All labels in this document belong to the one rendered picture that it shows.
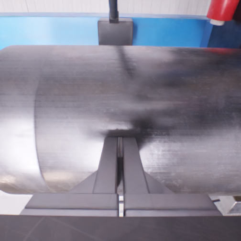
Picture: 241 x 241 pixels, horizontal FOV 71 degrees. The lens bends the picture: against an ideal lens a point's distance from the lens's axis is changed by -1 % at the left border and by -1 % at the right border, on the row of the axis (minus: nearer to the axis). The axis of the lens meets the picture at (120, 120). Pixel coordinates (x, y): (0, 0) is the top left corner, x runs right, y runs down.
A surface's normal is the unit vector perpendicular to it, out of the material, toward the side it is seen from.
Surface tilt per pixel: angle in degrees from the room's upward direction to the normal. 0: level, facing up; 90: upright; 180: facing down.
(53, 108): 90
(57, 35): 90
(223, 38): 0
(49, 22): 90
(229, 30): 0
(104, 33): 90
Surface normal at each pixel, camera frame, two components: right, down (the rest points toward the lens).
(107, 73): 0.02, -0.44
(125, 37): 0.00, 0.59
